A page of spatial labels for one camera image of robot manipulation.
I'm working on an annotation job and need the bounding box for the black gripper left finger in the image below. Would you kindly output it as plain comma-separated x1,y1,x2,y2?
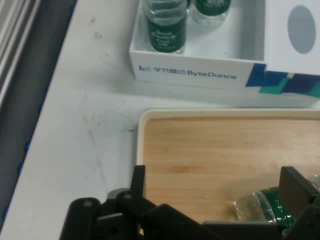
59,164,221,240

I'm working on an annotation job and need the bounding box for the green label water bottle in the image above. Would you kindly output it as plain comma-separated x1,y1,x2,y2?
145,0,188,55
191,0,230,26
234,173,320,225

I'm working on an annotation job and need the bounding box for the white and blue cardboard box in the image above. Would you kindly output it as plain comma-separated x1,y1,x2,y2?
128,0,320,105

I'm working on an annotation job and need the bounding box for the white inner box oval window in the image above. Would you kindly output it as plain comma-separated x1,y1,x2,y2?
264,0,320,76

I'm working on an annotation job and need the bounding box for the bamboo tray with cream rim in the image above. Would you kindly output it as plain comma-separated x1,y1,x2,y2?
136,107,320,223

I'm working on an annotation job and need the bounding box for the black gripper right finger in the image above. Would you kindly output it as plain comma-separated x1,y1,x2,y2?
278,165,320,240

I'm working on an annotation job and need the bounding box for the aluminium horizontal frame rail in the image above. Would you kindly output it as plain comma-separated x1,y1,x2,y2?
0,0,43,107

